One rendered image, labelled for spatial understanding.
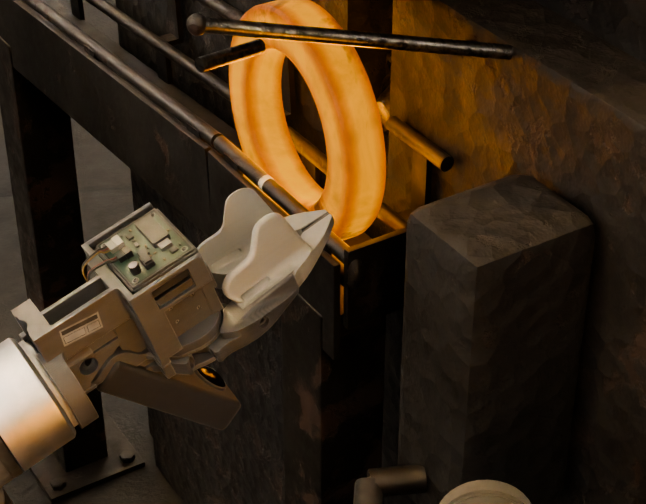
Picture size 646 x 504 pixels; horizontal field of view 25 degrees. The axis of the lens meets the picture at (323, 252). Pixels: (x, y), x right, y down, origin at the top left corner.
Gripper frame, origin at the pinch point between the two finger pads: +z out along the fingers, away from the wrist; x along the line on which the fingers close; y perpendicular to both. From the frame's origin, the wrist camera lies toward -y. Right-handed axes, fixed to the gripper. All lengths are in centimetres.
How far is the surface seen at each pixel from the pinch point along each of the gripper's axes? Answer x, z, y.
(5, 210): 130, -5, -78
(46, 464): 68, -22, -71
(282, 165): 16.6, 5.0, -7.2
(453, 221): -9.3, 5.4, 3.1
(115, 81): 38.3, 0.6, -6.8
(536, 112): -6.1, 14.8, 3.9
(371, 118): 5.2, 8.5, 1.5
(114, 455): 65, -14, -74
